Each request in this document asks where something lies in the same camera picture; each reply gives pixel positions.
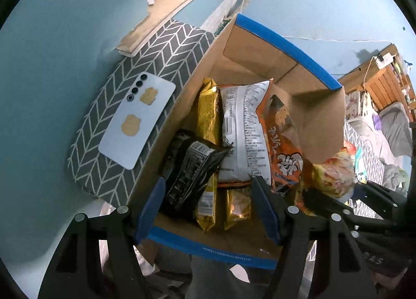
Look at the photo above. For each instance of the orange black corn snack bag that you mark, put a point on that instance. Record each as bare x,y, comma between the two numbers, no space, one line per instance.
283,145

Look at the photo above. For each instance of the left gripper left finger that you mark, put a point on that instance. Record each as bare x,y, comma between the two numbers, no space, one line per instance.
126,228

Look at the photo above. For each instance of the light blue smartphone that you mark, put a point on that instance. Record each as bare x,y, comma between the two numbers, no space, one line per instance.
135,118

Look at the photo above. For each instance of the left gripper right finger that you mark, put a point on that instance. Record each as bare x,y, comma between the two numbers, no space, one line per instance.
287,227

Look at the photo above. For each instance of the wooden headboard shelf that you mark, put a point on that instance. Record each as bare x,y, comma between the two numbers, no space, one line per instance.
386,86

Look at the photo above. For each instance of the grey pillow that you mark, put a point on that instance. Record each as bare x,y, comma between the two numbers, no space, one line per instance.
395,127

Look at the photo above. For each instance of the grey chevron table mat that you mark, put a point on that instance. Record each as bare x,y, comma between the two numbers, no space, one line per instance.
172,53

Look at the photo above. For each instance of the orange white snack bag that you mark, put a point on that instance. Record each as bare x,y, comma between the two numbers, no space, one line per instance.
242,133

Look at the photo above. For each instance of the gold foil snack bag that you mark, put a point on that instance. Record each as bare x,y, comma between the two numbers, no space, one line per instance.
208,127

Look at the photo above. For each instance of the clear noodle snack bag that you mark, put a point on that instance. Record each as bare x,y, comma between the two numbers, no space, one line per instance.
334,178

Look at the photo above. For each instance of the black snack packet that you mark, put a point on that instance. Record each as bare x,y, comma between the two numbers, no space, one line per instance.
188,164

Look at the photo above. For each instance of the white power strip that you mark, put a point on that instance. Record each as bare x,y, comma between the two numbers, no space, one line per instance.
383,61

